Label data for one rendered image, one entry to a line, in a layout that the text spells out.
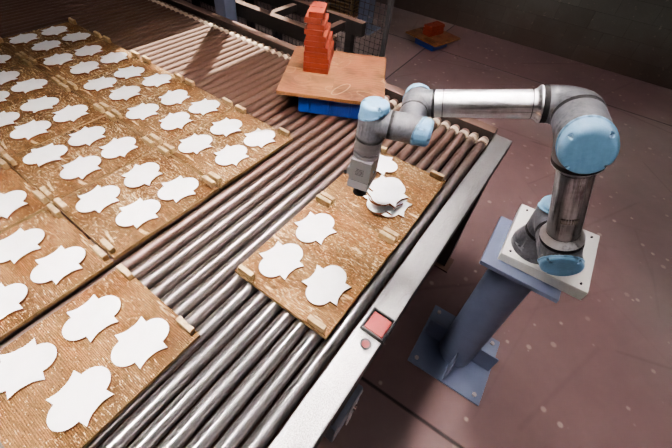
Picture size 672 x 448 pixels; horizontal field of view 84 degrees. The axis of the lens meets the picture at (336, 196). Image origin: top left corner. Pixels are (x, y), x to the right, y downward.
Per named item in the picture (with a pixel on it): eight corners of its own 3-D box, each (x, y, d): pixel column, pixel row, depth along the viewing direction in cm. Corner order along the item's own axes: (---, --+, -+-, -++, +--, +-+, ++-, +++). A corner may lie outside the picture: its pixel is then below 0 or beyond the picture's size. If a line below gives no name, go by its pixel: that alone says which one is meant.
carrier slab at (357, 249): (397, 246, 127) (398, 244, 126) (325, 340, 102) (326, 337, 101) (316, 199, 140) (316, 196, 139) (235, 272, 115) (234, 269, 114)
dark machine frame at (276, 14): (349, 146, 316) (366, 22, 243) (322, 169, 292) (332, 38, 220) (135, 39, 424) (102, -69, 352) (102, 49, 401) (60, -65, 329)
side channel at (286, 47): (491, 143, 187) (498, 127, 180) (487, 149, 183) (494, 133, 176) (59, -40, 334) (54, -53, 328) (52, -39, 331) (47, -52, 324)
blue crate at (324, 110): (363, 89, 202) (366, 71, 195) (360, 120, 180) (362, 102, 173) (307, 81, 202) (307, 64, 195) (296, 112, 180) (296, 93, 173)
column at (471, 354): (499, 343, 203) (589, 245, 142) (477, 406, 179) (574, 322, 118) (435, 305, 216) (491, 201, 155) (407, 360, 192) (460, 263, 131)
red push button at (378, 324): (391, 324, 108) (392, 322, 107) (381, 340, 104) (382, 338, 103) (374, 312, 110) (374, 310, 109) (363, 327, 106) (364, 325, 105)
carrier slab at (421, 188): (444, 183, 152) (446, 180, 151) (397, 246, 127) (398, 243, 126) (372, 148, 165) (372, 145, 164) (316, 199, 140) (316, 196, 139)
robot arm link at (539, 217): (561, 220, 129) (580, 193, 119) (567, 251, 120) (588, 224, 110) (524, 212, 131) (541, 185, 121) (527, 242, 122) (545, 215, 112)
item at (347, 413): (360, 406, 114) (369, 386, 101) (334, 450, 105) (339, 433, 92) (331, 382, 118) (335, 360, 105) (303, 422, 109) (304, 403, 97)
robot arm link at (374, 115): (390, 113, 90) (357, 106, 92) (383, 149, 98) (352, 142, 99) (395, 98, 96) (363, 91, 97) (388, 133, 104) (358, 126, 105)
